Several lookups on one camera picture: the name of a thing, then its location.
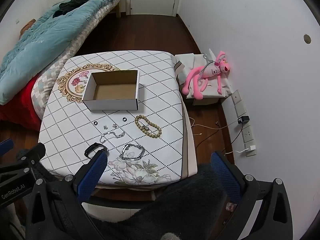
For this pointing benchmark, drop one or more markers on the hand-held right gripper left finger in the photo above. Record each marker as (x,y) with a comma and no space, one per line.
(91,176)

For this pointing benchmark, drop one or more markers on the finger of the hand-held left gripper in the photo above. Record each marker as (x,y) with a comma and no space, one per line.
(33,152)
(5,147)

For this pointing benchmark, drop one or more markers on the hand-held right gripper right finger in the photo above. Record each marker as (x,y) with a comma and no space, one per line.
(225,176)

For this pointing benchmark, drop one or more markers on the black wristband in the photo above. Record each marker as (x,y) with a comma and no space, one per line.
(88,151)

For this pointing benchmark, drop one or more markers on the cardboard box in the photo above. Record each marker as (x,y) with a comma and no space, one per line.
(110,103)

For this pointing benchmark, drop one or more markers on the white charger plug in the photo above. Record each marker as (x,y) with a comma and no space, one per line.
(251,148)

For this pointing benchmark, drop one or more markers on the red blanket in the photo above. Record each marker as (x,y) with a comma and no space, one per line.
(17,105)

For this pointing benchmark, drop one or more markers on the black charger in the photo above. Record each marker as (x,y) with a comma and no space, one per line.
(243,119)

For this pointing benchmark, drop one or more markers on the grey power strip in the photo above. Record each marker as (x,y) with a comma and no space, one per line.
(240,105)

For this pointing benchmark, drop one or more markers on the pink plush toy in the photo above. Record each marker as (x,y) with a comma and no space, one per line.
(211,71)

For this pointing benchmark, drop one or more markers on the white floral diamond-pattern tablecloth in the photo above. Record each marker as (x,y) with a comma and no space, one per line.
(155,80)

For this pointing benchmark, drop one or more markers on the light blue quilt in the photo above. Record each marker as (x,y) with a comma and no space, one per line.
(45,35)

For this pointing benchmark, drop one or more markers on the white cloth covered box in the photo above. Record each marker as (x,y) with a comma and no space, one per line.
(186,62)

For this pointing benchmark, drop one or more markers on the brown pillow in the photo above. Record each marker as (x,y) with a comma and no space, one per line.
(28,26)

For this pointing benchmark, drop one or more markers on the black clothing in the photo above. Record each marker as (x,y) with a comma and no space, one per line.
(72,2)

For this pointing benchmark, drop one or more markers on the wooden bed frame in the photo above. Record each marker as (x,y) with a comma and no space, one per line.
(118,8)

